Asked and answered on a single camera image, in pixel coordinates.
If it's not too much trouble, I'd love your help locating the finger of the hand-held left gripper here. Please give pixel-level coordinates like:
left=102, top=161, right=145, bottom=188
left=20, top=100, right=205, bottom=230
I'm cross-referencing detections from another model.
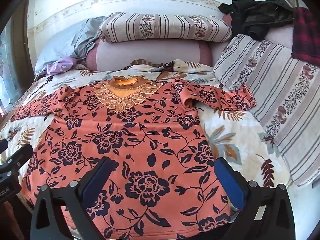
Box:
left=0, top=144, right=34, bottom=178

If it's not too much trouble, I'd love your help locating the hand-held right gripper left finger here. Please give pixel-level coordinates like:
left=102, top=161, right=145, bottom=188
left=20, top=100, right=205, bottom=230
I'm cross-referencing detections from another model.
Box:
left=30, top=157, right=119, bottom=240

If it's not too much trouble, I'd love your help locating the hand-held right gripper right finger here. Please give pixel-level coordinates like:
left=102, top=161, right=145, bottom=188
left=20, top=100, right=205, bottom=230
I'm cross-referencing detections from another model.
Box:
left=214, top=157, right=295, bottom=240

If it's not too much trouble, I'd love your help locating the orange floral blouse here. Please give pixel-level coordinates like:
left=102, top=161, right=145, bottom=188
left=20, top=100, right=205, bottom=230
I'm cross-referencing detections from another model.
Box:
left=10, top=76, right=258, bottom=240

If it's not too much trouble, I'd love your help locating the leaf print blanket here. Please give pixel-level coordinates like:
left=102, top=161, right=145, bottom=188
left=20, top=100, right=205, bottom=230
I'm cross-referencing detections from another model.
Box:
left=0, top=59, right=293, bottom=240

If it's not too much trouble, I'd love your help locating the window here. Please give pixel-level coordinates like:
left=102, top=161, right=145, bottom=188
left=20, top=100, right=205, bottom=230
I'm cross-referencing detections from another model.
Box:
left=0, top=17, right=28, bottom=117

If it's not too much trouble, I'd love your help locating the purple floral cloth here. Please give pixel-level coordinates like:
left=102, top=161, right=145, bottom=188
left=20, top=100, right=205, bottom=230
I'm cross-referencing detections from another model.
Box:
left=46, top=57, right=77, bottom=77

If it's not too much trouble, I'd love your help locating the striped floral pillow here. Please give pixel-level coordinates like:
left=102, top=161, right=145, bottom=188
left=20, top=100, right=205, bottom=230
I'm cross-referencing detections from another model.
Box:
left=212, top=34, right=320, bottom=187
left=97, top=12, right=233, bottom=43

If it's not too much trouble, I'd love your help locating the blue-grey cloth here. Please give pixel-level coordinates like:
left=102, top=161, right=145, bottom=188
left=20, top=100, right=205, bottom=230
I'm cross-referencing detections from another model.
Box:
left=34, top=16, right=107, bottom=75

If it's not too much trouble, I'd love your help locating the pink bolster cushion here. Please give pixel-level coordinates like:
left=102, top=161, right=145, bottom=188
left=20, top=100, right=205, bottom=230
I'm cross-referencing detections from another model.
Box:
left=86, top=40, right=213, bottom=72

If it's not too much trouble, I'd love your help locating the red plaid cloth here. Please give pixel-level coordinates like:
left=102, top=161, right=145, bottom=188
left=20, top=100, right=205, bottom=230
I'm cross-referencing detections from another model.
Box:
left=292, top=7, right=320, bottom=64

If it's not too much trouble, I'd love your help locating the black garment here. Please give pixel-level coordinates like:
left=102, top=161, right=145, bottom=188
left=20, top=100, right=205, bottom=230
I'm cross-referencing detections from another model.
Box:
left=219, top=0, right=295, bottom=40

